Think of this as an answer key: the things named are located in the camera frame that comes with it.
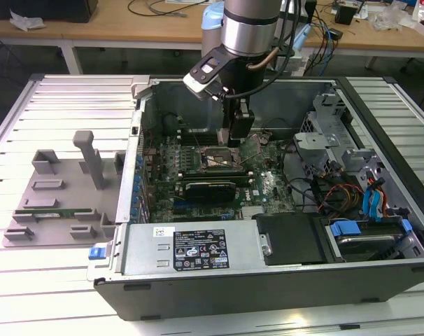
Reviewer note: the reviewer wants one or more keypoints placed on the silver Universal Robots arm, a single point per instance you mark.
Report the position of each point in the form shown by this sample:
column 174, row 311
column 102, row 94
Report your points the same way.
column 250, row 28

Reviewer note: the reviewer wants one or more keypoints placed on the metal CPU socket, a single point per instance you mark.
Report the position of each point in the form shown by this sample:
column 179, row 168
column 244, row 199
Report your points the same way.
column 215, row 157

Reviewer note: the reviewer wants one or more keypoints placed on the black RAM slot bank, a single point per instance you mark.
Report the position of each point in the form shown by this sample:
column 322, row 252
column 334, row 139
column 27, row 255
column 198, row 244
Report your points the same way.
column 215, row 174
column 198, row 136

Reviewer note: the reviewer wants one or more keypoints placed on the silver metal drive cage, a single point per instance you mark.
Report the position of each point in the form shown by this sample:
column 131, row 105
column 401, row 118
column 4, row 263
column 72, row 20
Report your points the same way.
column 313, row 147

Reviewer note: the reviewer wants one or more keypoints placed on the small black adapter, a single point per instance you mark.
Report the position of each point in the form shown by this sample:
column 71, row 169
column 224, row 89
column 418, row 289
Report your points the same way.
column 336, row 34

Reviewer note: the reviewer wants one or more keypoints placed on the green motherboard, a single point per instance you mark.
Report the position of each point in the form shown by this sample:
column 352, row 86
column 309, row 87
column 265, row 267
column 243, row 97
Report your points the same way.
column 268, row 189

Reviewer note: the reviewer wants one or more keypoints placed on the black graphics card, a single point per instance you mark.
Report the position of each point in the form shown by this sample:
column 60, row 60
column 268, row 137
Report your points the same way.
column 208, row 192

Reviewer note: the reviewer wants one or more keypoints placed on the small black box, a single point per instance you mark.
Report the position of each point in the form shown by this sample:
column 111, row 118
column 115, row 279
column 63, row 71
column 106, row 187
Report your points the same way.
column 344, row 15

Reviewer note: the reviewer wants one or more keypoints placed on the small silver chipset heatsink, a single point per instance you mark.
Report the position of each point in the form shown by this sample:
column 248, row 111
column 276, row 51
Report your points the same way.
column 252, row 210

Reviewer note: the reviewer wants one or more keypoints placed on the blue expansion slot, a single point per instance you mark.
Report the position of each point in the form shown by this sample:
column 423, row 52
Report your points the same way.
column 178, row 208

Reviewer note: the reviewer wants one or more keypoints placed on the clear plastic bags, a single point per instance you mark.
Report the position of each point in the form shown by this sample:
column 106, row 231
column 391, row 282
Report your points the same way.
column 390, row 17

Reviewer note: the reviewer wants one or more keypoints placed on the black plastic shroud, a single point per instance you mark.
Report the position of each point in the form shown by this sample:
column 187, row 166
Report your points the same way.
column 292, row 238

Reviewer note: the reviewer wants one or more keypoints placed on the hard disk in blue carrier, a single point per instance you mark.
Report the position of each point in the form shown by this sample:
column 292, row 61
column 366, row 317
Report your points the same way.
column 345, row 229

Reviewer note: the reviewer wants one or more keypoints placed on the silver power supply with label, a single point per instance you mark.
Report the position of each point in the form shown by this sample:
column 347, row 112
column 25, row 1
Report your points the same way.
column 145, row 248

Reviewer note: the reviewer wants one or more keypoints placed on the grey plastic parts rack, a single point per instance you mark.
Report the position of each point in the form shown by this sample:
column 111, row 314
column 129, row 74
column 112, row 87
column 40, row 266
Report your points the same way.
column 68, row 196

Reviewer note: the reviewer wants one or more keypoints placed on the large black box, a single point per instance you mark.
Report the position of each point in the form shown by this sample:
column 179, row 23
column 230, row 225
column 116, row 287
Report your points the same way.
column 40, row 8

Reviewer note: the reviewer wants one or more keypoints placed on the green RAM stick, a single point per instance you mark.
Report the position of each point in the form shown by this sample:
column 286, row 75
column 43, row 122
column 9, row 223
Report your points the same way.
column 72, row 211

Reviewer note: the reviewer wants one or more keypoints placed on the black and silver PC case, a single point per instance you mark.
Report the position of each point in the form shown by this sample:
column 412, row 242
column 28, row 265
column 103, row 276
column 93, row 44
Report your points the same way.
column 233, row 294

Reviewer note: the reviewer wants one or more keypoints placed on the crumpled clear plastic wrap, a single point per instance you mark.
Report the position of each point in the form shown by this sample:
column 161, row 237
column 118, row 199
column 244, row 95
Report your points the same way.
column 24, row 21

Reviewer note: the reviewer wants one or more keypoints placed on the blue case latch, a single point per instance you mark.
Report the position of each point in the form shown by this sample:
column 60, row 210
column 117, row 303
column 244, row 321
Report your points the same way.
column 96, row 253

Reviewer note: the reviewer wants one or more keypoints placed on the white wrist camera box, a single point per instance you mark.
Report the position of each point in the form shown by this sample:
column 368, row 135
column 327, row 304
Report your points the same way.
column 205, row 75

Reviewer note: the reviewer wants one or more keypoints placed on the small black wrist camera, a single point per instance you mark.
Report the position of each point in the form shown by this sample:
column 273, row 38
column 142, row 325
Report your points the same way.
column 242, row 125

